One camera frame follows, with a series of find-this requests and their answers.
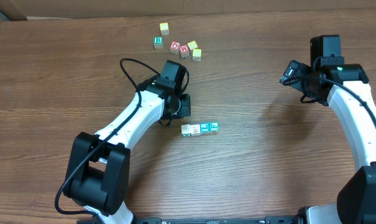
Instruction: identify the yellow wooden block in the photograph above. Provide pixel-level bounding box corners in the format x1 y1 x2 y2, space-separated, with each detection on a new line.
192 49 202 61
159 22 170 35
187 40 198 52

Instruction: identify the red I wooden block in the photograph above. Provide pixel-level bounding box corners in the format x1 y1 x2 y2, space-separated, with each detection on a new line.
181 124 191 136

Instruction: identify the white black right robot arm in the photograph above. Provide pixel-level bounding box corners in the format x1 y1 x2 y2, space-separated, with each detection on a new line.
305 35 376 223

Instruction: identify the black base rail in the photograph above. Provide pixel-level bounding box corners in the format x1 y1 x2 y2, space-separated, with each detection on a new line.
76 214 354 224

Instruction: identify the red M wooden block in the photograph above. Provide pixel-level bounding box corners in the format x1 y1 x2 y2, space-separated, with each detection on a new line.
179 44 190 58

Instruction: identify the green B wooden block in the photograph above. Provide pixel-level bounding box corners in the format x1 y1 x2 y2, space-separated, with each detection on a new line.
154 36 163 49

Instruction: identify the yellow top wooden block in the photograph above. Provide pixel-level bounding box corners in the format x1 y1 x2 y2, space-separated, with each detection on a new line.
159 22 170 35

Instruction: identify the red O wooden block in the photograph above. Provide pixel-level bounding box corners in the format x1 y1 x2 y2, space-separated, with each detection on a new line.
170 41 180 54

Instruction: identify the green letter wooden block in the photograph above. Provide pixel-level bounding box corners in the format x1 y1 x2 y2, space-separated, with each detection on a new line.
209 122 219 134

